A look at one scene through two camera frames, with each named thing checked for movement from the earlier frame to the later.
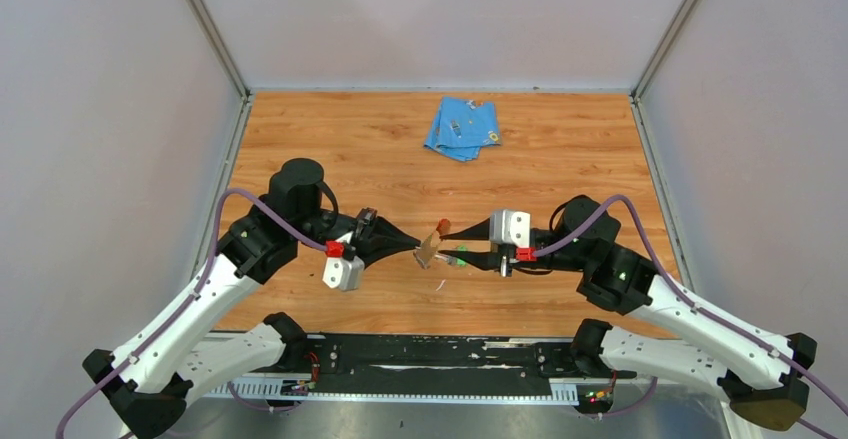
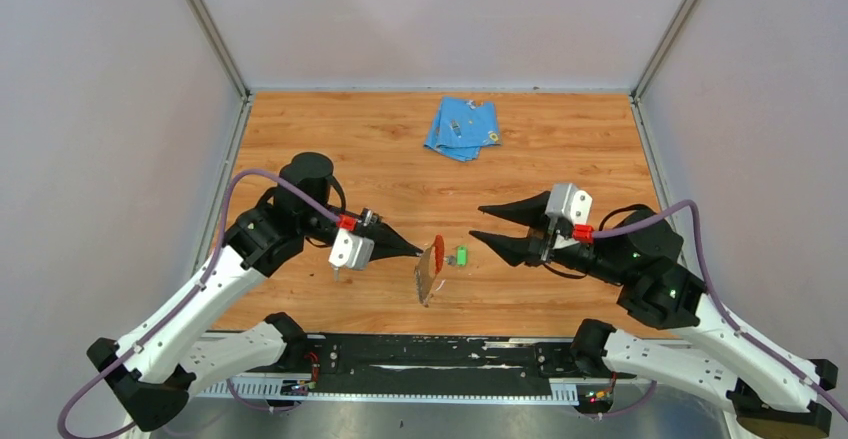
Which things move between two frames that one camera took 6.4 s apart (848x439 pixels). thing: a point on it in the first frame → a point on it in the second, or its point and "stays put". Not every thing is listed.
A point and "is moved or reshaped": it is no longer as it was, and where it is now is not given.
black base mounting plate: x=441 y=364 stays put
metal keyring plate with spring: x=425 y=251 is moved or reshaped
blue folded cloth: x=461 y=127 stays put
